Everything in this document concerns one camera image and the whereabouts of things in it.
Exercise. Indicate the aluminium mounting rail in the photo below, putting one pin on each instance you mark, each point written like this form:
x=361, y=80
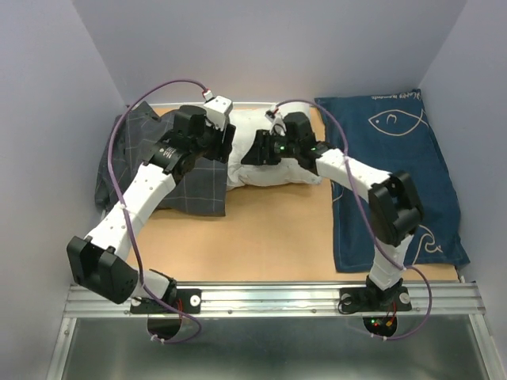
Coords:
x=289, y=299

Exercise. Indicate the blue fish-print cushion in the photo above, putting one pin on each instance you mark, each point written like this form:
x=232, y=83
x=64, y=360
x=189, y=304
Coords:
x=392, y=132

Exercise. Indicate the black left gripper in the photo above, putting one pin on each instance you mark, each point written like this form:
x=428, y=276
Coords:
x=223, y=150

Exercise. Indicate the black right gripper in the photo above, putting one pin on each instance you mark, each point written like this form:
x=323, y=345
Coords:
x=260, y=151

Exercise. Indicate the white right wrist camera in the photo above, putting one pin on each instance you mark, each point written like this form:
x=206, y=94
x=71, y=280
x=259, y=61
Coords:
x=275, y=118

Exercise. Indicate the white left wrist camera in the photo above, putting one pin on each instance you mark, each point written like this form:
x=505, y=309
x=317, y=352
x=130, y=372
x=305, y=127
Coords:
x=217, y=109

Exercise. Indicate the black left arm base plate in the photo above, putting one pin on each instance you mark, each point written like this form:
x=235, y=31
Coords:
x=187, y=300

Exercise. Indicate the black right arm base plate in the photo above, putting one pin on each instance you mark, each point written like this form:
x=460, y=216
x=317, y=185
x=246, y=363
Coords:
x=371, y=301

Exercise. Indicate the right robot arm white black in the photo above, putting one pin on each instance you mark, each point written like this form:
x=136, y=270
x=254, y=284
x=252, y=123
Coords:
x=394, y=213

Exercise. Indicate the white stained pillow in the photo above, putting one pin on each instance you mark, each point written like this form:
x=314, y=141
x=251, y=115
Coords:
x=248, y=122

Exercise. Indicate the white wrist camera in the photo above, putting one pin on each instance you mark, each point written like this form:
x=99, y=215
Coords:
x=217, y=109
x=275, y=118

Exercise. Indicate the grey checked pillowcase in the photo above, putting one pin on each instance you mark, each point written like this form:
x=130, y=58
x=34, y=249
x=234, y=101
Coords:
x=201, y=192

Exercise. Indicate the aluminium table edge frame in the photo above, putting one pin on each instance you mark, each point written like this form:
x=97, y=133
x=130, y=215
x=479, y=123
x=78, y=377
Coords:
x=95, y=253

